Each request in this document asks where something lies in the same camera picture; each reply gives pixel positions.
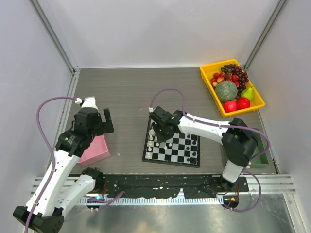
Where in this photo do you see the black and white chessboard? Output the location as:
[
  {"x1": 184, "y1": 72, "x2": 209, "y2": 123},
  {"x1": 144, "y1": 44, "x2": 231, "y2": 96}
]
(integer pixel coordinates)
[{"x1": 142, "y1": 119, "x2": 201, "y2": 168}]

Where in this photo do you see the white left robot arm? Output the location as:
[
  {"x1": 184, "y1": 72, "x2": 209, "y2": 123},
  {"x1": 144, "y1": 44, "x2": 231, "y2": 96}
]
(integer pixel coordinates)
[{"x1": 13, "y1": 107, "x2": 114, "y2": 233}]

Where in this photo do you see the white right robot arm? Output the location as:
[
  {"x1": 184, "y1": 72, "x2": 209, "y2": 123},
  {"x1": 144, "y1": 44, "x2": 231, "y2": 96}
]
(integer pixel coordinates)
[{"x1": 149, "y1": 106, "x2": 258, "y2": 191}]

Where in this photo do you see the pink open box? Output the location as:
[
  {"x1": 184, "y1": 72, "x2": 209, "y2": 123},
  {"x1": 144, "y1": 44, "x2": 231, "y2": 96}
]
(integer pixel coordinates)
[{"x1": 78, "y1": 135, "x2": 111, "y2": 166}]

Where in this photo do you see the red apple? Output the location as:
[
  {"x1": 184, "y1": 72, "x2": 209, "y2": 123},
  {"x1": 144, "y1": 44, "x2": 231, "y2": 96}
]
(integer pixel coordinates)
[
  {"x1": 223, "y1": 100, "x2": 238, "y2": 113},
  {"x1": 236, "y1": 97, "x2": 251, "y2": 110}
]

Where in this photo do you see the yellow fruit tray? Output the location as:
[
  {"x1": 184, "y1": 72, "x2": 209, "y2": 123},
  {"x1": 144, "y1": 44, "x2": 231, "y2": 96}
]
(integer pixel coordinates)
[{"x1": 200, "y1": 59, "x2": 265, "y2": 118}]

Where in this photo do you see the green melon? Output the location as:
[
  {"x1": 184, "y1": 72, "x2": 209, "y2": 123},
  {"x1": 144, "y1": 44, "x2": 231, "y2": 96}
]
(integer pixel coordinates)
[{"x1": 215, "y1": 81, "x2": 238, "y2": 102}]

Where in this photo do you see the purple grape bunch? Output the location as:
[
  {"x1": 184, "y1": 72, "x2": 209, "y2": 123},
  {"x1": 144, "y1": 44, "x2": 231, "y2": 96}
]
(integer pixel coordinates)
[{"x1": 221, "y1": 64, "x2": 249, "y2": 93}]

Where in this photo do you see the green pear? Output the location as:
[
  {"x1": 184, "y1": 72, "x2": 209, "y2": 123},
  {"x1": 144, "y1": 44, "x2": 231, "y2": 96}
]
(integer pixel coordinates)
[{"x1": 241, "y1": 86, "x2": 254, "y2": 101}]

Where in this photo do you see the green empty tray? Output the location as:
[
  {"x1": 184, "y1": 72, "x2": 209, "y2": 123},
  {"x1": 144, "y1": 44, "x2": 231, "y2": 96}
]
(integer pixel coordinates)
[{"x1": 249, "y1": 133, "x2": 269, "y2": 169}]

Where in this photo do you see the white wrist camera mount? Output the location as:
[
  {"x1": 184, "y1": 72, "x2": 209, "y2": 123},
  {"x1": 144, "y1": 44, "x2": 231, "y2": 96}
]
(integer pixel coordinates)
[{"x1": 75, "y1": 96, "x2": 98, "y2": 110}]

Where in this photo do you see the aluminium frame rail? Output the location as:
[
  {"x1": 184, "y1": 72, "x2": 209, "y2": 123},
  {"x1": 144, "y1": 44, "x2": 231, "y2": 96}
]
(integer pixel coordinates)
[{"x1": 29, "y1": 0, "x2": 81, "y2": 81}]

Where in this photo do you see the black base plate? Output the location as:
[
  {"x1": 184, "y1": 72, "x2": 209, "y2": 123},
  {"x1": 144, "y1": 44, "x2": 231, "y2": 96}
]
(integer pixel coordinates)
[{"x1": 98, "y1": 174, "x2": 249, "y2": 199}]

